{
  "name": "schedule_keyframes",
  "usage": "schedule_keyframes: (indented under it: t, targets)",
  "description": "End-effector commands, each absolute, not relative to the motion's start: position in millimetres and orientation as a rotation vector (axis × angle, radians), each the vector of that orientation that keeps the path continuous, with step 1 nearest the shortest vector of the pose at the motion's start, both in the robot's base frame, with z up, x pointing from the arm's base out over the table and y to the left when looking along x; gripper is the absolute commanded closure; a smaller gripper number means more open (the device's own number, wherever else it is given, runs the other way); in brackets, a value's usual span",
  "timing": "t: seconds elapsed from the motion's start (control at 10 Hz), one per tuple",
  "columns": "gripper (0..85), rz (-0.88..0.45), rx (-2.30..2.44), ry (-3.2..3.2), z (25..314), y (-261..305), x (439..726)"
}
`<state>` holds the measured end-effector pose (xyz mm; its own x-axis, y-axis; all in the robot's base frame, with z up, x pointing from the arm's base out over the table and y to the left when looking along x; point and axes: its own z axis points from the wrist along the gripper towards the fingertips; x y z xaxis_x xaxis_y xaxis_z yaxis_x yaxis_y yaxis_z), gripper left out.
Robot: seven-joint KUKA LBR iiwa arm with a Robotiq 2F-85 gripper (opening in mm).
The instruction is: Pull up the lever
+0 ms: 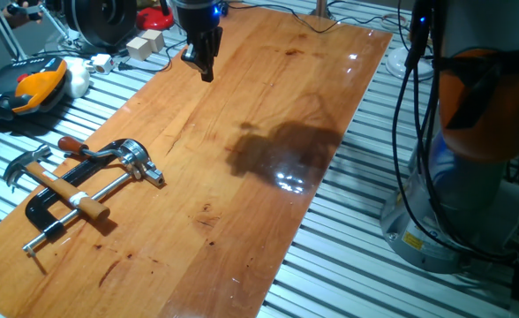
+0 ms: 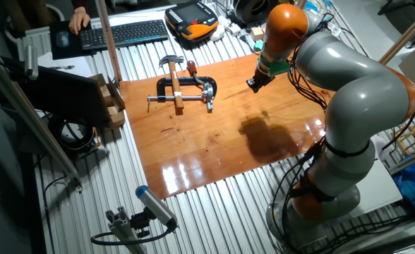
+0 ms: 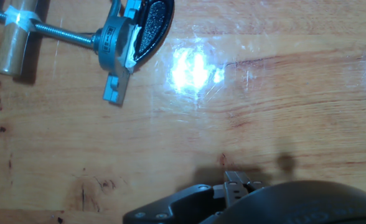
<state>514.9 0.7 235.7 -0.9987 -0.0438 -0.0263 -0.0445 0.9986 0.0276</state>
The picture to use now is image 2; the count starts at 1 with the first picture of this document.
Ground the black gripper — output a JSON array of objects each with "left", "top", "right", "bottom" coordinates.
[{"left": 246, "top": 68, "right": 275, "bottom": 93}]

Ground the person's bare hand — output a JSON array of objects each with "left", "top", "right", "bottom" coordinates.
[{"left": 68, "top": 6, "right": 91, "bottom": 35}]

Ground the pale wooden cube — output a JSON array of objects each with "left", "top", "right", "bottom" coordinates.
[{"left": 250, "top": 26, "right": 265, "bottom": 42}]

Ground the white rounded lump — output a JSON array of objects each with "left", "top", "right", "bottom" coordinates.
[{"left": 209, "top": 24, "right": 226, "bottom": 42}]

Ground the glossy brown wooden board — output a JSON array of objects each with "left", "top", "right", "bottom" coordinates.
[{"left": 119, "top": 52, "right": 332, "bottom": 200}]

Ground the black C-clamp with screw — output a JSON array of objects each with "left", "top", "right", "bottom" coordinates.
[{"left": 146, "top": 75, "right": 218, "bottom": 114}]

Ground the orange and black teach pendant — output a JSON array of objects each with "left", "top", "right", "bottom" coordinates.
[{"left": 164, "top": 0, "right": 219, "bottom": 42}]

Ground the black computer keyboard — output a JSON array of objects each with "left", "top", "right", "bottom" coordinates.
[{"left": 79, "top": 19, "right": 169, "bottom": 51}]

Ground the wooden block stack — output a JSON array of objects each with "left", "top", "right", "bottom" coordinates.
[{"left": 89, "top": 73, "right": 126, "bottom": 130}]

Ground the small wooden rack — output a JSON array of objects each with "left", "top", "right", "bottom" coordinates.
[{"left": 390, "top": 118, "right": 415, "bottom": 156}]

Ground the aluminium bar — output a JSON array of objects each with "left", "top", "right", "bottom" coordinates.
[{"left": 387, "top": 144, "right": 415, "bottom": 176}]

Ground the white paper sheet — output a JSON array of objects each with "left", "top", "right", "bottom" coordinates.
[{"left": 37, "top": 52, "right": 94, "bottom": 79}]

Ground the black mouse pad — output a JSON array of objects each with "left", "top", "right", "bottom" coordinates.
[{"left": 49, "top": 20, "right": 96, "bottom": 61}]

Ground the black flat panel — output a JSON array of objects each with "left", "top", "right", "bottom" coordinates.
[{"left": 2, "top": 56, "right": 112, "bottom": 128}]

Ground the black round reel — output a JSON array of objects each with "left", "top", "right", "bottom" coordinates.
[{"left": 47, "top": 114, "right": 101, "bottom": 157}]

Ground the grey computer mouse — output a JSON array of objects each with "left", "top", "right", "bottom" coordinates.
[{"left": 55, "top": 30, "right": 70, "bottom": 49}]

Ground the green gripper mount flange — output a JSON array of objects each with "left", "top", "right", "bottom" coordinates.
[{"left": 257, "top": 52, "right": 290, "bottom": 77}]

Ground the wooden handled claw hammer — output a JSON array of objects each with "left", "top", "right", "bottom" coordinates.
[{"left": 157, "top": 54, "right": 186, "bottom": 111}]

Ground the silver camera with blue cap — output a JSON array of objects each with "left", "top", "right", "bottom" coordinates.
[{"left": 135, "top": 185, "right": 179, "bottom": 230}]

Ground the slanted wooden post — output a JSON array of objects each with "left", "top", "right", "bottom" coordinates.
[
  {"left": 95, "top": 0, "right": 124, "bottom": 84},
  {"left": 379, "top": 1, "right": 415, "bottom": 66}
]

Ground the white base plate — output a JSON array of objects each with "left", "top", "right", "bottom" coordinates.
[{"left": 330, "top": 158, "right": 404, "bottom": 220}]

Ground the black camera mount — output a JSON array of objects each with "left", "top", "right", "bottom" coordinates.
[{"left": 129, "top": 207, "right": 152, "bottom": 239}]

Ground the short aluminium profile post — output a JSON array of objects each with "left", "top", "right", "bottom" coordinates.
[{"left": 104, "top": 206, "right": 148, "bottom": 254}]

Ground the black camera cable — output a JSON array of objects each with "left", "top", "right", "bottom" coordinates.
[{"left": 90, "top": 225, "right": 177, "bottom": 247}]

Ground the long aluminium rail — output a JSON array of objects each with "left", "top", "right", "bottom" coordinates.
[{"left": 0, "top": 49, "right": 84, "bottom": 192}]

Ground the silver cylindrical camera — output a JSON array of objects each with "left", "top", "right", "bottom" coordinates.
[{"left": 23, "top": 44, "right": 40, "bottom": 81}]

